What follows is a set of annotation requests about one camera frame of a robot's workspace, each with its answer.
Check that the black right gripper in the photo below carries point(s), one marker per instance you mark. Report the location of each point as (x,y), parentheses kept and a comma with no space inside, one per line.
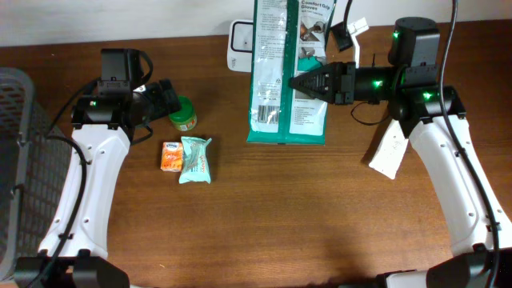
(328,83)

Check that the white tube with tan cap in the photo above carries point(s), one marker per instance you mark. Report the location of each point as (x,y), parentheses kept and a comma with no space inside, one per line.
(390,152)

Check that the grey plastic mesh basket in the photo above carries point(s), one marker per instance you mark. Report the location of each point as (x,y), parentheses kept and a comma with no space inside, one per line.
(33,170)

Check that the green lid jar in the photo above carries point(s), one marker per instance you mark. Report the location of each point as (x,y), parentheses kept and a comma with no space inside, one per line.
(186,118)

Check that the white barcode scanner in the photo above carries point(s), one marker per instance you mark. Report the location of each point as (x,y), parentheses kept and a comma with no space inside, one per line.
(240,46)

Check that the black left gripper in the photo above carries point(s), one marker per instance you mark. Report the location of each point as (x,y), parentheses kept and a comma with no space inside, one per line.
(168,106)

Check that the orange tissue pack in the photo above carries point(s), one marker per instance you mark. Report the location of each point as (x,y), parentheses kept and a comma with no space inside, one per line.
(172,157)

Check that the dark green 3M package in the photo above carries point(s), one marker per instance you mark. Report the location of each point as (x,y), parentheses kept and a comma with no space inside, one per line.
(289,39)

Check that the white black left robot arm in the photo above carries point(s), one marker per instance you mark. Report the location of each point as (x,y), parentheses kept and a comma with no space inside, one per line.
(73,252)

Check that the mint green wipes packet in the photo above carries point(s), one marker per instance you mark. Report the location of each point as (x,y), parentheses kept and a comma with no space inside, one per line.
(195,167)

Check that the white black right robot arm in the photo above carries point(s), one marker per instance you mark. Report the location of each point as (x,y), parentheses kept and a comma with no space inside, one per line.
(433,119)

